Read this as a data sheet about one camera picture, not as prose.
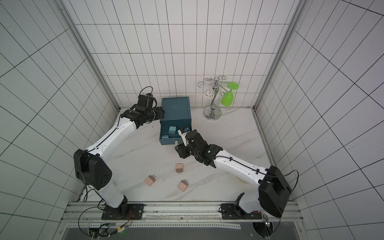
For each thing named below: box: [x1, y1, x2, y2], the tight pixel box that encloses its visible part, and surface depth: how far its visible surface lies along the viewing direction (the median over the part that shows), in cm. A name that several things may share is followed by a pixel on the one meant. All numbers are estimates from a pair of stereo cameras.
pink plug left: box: [145, 174, 156, 187], surface depth 84 cm
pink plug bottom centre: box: [178, 179, 189, 192], surface depth 82 cm
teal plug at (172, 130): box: [168, 126, 177, 136], surface depth 87 cm
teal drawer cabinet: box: [160, 96, 192, 136], surface depth 87 cm
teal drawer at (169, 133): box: [159, 120, 190, 145], surface depth 85 cm
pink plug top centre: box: [176, 163, 184, 175], surface depth 88 cm
